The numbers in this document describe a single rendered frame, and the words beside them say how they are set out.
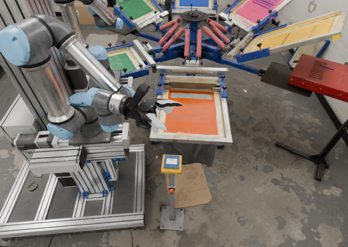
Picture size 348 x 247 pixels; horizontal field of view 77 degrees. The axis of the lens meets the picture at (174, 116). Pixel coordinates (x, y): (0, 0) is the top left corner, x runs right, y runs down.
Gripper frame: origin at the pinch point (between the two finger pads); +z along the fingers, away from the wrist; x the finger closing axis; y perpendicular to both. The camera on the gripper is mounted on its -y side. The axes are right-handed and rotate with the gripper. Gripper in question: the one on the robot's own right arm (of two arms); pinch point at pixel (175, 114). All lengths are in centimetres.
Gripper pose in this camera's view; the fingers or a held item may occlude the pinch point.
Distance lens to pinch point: 74.9
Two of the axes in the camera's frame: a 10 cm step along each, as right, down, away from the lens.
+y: -0.5, 7.9, 6.1
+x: -3.6, 5.6, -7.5
